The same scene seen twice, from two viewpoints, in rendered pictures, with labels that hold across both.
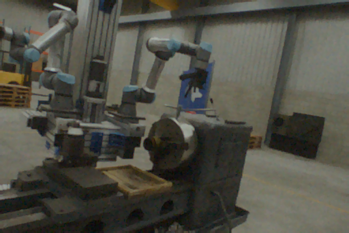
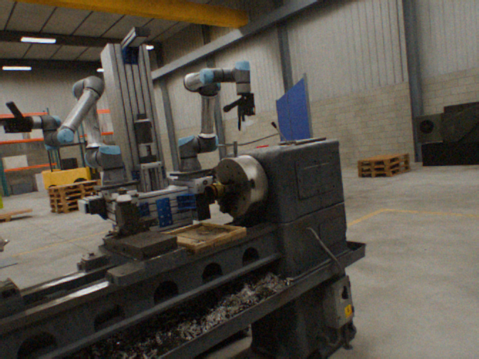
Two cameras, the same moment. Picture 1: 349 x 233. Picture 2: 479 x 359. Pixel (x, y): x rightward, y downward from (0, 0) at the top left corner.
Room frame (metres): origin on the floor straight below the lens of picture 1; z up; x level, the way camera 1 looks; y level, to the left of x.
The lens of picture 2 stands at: (-0.27, -0.31, 1.32)
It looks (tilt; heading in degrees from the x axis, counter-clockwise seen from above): 6 degrees down; 9
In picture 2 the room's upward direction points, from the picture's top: 8 degrees counter-clockwise
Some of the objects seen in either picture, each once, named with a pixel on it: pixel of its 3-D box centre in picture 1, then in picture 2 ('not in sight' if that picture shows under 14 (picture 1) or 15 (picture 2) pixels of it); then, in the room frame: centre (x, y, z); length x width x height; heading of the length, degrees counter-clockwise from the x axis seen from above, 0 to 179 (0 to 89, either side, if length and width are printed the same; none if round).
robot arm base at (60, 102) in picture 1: (63, 101); (114, 175); (1.77, 0.77, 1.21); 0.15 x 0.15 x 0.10
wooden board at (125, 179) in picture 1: (129, 179); (199, 236); (1.41, 0.19, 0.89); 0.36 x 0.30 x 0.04; 50
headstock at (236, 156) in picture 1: (204, 144); (285, 177); (1.95, -0.24, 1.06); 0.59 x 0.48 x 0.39; 140
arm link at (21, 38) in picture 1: (18, 37); (48, 122); (1.60, 1.01, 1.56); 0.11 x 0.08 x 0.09; 151
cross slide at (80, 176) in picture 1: (75, 173); (135, 241); (1.18, 0.41, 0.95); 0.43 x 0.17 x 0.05; 50
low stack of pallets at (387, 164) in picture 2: (244, 140); (383, 164); (9.42, -2.53, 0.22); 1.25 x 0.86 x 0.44; 141
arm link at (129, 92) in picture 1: (131, 93); (187, 145); (2.09, 0.38, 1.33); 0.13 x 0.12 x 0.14; 124
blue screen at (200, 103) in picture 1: (189, 103); (292, 139); (8.45, -0.31, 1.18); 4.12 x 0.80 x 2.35; 10
